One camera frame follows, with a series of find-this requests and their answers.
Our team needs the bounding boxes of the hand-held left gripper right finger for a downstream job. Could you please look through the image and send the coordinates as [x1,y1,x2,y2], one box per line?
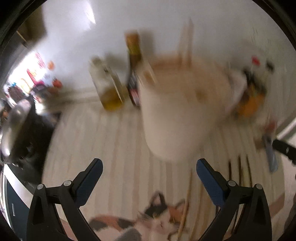
[196,158,272,241]

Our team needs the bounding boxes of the brown wall cabinet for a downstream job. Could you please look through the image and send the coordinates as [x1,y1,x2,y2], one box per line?
[16,5,48,44]

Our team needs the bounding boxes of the white utensil holder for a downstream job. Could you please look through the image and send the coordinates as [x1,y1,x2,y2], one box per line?
[139,56,234,161]

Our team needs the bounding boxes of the steel pot lid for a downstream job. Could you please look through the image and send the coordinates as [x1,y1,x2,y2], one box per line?
[0,98,60,183]

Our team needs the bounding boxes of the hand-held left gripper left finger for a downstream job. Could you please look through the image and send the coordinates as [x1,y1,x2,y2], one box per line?
[26,158,103,241]

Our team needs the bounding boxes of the red wall sticker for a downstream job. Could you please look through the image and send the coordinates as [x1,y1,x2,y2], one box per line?
[26,51,45,80]

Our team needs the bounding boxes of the clear cooking oil bottle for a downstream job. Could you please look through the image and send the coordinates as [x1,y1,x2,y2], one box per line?
[89,56,125,112]

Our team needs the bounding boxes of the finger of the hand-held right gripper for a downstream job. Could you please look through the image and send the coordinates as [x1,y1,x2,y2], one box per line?
[261,134,296,173]

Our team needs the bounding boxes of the black induction cooker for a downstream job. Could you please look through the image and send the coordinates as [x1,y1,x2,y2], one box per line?
[0,162,44,241]

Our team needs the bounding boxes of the dark sauce bottle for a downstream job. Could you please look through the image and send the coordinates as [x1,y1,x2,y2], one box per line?
[125,31,148,107]

